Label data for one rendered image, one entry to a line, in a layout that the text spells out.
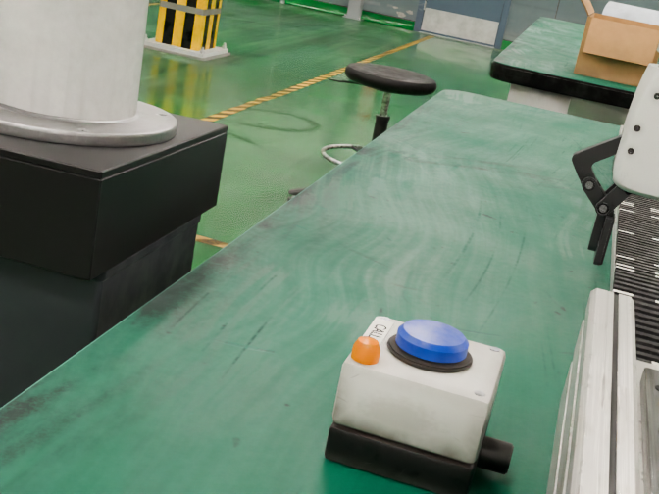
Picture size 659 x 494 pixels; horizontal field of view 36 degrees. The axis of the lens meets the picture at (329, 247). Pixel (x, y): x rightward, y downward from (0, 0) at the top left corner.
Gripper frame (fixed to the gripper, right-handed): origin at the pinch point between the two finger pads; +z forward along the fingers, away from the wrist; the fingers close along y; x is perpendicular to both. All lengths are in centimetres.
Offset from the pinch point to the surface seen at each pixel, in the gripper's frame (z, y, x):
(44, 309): 11.2, 43.9, 17.0
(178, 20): 63, 281, -559
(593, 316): -2.1, 4.7, 24.3
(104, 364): 6.4, 31.7, 31.4
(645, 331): 4.2, -0.4, 5.7
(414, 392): 1.0, 12.9, 34.6
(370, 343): -0.7, 15.8, 34.0
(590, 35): -4, 12, -194
